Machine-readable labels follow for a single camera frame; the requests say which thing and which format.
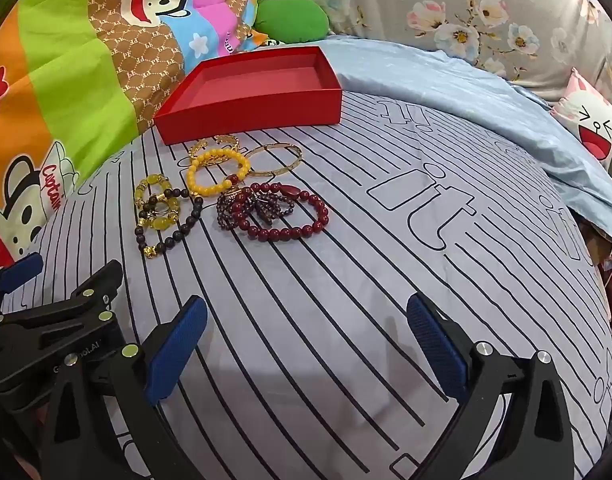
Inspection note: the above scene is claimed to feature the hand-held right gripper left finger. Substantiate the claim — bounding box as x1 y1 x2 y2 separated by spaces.
38 295 209 480

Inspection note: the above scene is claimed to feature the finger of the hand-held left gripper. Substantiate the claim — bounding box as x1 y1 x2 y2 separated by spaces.
0 252 44 316
0 260 124 341

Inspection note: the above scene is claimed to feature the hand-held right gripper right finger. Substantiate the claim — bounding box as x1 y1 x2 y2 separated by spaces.
407 292 574 480

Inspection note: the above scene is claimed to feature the dark brown bead bracelet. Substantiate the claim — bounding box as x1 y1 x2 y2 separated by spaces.
134 187 205 260

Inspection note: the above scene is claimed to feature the yellow stone bracelet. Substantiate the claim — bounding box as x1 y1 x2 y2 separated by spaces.
133 175 181 231

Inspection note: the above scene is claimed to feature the yellow bead bracelet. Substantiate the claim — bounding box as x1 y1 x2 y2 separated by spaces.
186 147 250 200

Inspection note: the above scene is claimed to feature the garnet small bead wrap bracelet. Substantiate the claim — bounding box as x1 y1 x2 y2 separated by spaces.
216 184 297 231

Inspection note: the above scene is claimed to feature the dark red bead bracelet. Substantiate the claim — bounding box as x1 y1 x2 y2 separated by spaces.
231 184 331 242

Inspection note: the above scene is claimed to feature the gold chain cuff bracelet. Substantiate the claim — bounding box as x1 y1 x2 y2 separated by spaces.
188 134 240 166

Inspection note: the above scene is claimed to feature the red cardboard box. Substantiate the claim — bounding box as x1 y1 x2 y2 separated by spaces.
152 46 344 147

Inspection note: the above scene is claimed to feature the thin gold bangle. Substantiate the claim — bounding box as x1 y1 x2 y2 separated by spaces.
246 143 305 177

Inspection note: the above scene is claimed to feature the grey striped bed sheet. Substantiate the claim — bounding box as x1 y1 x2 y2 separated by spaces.
1 87 612 480

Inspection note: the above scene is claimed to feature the colourful cartoon printed blanket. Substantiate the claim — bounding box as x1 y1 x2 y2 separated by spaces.
0 0 267 266

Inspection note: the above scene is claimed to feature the light blue blanket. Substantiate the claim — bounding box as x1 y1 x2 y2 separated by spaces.
318 35 612 241

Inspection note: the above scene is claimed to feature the white cartoon face pillow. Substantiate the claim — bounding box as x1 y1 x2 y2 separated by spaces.
550 67 612 173

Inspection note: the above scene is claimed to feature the green plush toy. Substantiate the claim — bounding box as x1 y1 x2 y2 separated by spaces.
255 0 331 43

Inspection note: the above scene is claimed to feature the grey floral bedding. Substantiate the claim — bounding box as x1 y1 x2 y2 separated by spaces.
263 0 612 106

